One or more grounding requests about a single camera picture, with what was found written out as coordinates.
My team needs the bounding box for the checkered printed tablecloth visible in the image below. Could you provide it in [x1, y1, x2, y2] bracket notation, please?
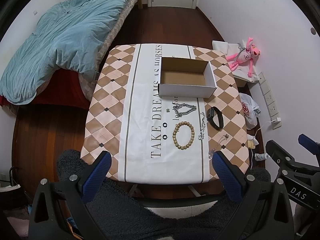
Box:
[81, 43, 249, 185]

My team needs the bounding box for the white charger plug with cable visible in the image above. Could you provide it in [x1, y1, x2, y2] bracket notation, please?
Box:
[250, 118, 281, 140]

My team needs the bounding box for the silver link bracelet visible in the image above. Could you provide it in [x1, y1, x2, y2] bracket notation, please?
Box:
[198, 112, 207, 142]

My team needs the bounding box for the black smart wristband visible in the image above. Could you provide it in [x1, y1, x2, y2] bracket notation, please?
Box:
[207, 107, 224, 131]

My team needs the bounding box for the pink panther plush toy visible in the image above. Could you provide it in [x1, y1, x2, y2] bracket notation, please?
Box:
[226, 37, 260, 77]

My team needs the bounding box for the thin silver pendant necklace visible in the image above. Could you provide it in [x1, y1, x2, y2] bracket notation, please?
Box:
[208, 134, 229, 159]

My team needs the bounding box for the small white bottle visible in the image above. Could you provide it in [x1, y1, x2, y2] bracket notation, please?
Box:
[254, 153, 270, 161]

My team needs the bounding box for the white wall power strip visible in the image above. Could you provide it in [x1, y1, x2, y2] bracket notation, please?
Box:
[258, 72, 282, 129]

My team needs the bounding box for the light blue duvet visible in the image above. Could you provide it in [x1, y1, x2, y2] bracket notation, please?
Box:
[1, 0, 136, 105]

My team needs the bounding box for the wooden bead bracelet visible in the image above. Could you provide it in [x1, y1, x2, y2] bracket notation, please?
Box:
[172, 121, 195, 151]

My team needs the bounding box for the white plastic bag red print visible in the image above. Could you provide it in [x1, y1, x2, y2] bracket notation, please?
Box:
[239, 93, 260, 130]

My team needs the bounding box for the white cardboard box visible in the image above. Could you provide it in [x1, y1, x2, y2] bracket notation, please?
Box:
[158, 57, 217, 99]

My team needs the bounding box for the thick silver chain necklace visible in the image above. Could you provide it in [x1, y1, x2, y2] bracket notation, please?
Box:
[172, 102, 198, 118]

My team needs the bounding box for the bed with patterned mattress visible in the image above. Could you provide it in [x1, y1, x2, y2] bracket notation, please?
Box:
[1, 0, 138, 109]

